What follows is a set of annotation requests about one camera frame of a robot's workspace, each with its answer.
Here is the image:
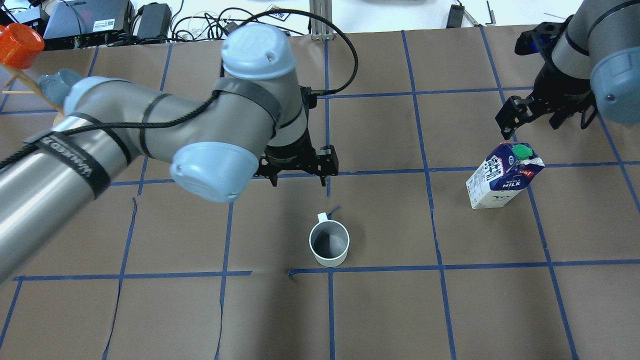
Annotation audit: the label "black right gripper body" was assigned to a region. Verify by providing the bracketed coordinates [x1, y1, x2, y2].
[515, 16, 594, 118]

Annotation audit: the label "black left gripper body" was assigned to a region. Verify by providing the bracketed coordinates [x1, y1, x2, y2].
[263, 86, 317, 175]

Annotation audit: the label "white mug grey inside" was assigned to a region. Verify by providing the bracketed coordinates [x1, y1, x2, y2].
[308, 212, 351, 268]

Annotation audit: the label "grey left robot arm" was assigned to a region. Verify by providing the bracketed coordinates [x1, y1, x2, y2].
[0, 22, 339, 285]

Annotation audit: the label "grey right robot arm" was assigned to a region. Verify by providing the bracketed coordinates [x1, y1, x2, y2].
[495, 0, 640, 141]

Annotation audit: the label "whole milk carton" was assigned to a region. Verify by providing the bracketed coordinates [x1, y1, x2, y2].
[465, 142, 546, 210]

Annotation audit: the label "black power brick right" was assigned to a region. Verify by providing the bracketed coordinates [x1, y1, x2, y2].
[445, 4, 466, 28]

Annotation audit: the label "remote control with coloured buttons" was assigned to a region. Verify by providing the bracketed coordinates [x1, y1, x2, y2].
[265, 4, 290, 22]

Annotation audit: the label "black power adapter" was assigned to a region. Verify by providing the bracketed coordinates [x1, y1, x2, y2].
[219, 21, 249, 39]

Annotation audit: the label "light blue mug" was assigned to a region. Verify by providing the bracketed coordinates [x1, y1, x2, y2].
[37, 68, 85, 107]

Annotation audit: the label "black electronics box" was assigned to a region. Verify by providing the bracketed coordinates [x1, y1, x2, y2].
[43, 0, 135, 51]

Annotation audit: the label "wooden mug tree stand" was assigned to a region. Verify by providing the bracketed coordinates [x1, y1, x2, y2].
[0, 63, 66, 126]

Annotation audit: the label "orange mug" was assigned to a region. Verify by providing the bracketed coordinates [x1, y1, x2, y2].
[0, 23, 45, 70]

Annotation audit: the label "aluminium frame post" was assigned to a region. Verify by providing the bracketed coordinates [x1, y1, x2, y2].
[308, 0, 336, 41]

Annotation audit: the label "black tangled cables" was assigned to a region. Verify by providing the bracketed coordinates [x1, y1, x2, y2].
[169, 0, 306, 42]

